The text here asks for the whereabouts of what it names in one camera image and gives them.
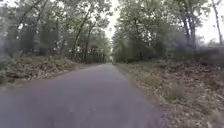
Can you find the grey asphalt path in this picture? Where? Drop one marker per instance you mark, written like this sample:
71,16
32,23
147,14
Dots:
90,100

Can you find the wood of trees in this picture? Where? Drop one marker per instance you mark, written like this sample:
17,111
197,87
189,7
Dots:
50,30
156,30

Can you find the leaf-covered grass verge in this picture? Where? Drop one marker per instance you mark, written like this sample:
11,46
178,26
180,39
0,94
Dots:
33,66
180,86

